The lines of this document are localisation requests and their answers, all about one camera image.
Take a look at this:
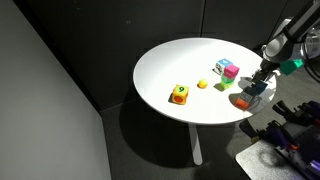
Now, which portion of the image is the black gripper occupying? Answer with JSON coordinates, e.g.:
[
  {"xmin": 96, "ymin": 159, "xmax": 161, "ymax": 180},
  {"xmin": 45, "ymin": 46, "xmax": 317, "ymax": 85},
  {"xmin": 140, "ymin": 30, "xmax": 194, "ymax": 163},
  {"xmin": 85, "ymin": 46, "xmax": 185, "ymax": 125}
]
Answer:
[{"xmin": 251, "ymin": 57, "xmax": 282, "ymax": 86}]

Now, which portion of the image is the dark blue toy block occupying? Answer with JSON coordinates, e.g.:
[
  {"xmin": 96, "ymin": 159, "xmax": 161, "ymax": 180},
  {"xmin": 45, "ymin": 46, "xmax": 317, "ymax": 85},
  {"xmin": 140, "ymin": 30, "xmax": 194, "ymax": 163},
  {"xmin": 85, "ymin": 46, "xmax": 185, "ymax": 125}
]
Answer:
[{"xmin": 250, "ymin": 81, "xmax": 269, "ymax": 96}]

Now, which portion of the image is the grey toy block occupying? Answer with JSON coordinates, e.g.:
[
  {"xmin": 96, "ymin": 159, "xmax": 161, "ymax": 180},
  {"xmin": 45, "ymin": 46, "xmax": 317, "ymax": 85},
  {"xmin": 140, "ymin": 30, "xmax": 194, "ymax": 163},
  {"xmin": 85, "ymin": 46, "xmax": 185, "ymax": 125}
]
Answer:
[{"xmin": 239, "ymin": 88, "xmax": 258, "ymax": 103}]

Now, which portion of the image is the orange toy block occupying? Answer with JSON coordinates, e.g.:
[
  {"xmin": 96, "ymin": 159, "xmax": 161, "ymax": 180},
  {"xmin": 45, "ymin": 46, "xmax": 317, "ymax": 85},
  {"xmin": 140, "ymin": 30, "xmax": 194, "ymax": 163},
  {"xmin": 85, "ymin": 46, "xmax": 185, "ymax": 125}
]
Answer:
[{"xmin": 234, "ymin": 98, "xmax": 250, "ymax": 110}]

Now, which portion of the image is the lime green toy block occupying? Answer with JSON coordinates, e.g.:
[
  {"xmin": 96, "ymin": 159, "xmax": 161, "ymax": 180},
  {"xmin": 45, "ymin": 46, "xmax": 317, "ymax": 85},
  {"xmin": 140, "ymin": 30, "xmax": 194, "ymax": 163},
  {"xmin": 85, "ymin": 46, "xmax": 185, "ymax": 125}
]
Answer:
[{"xmin": 219, "ymin": 80, "xmax": 235, "ymax": 90}]

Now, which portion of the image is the black purple clamp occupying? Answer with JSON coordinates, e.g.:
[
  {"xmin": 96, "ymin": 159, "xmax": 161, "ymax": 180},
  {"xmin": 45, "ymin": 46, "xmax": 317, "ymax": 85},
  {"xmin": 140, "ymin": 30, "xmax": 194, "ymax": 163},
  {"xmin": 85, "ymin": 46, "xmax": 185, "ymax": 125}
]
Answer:
[
  {"xmin": 238, "ymin": 119, "xmax": 301, "ymax": 154},
  {"xmin": 271, "ymin": 99, "xmax": 320, "ymax": 124}
]

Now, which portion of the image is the blue number four cube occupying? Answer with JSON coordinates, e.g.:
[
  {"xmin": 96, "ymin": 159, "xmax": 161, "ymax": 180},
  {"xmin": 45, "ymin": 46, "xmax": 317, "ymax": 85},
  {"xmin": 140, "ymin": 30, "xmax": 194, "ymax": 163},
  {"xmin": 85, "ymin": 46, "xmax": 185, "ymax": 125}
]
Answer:
[{"xmin": 212, "ymin": 58, "xmax": 234, "ymax": 76}]

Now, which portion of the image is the orange ball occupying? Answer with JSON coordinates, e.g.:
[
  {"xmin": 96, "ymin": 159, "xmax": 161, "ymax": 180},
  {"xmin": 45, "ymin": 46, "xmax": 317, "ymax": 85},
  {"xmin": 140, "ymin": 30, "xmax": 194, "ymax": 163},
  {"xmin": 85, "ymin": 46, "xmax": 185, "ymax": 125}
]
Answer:
[{"xmin": 197, "ymin": 78, "xmax": 209, "ymax": 89}]

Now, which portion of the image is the yellow orange number nine cube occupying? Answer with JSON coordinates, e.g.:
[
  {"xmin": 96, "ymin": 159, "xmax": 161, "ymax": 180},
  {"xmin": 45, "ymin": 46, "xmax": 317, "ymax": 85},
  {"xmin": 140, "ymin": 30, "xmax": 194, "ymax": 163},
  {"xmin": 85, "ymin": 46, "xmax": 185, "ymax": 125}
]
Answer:
[{"xmin": 171, "ymin": 83, "xmax": 190, "ymax": 106}]

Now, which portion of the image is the white table leg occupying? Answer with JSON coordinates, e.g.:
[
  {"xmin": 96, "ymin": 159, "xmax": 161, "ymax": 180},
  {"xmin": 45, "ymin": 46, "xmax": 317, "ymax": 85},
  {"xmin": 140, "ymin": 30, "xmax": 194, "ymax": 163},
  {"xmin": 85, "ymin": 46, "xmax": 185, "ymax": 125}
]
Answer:
[{"xmin": 187, "ymin": 122, "xmax": 204, "ymax": 166}]

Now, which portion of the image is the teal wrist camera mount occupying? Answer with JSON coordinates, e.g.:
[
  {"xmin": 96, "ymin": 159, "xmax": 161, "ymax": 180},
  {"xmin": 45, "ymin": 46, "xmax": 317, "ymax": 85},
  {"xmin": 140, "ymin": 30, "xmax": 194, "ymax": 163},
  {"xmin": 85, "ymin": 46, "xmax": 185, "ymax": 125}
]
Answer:
[{"xmin": 279, "ymin": 58, "xmax": 305, "ymax": 76}]

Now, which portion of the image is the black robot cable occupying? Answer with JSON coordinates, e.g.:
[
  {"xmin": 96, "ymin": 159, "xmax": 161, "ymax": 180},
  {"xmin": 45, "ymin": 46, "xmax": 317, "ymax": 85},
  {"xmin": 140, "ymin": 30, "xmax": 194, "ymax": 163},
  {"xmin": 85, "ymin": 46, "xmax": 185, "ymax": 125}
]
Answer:
[{"xmin": 299, "ymin": 29, "xmax": 320, "ymax": 84}]

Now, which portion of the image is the grey metal base plate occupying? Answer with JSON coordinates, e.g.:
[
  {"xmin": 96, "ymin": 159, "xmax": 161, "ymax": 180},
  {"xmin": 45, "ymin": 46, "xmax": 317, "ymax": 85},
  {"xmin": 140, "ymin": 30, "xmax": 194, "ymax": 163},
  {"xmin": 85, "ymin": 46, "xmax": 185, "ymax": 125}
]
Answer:
[{"xmin": 235, "ymin": 139, "xmax": 303, "ymax": 180}]

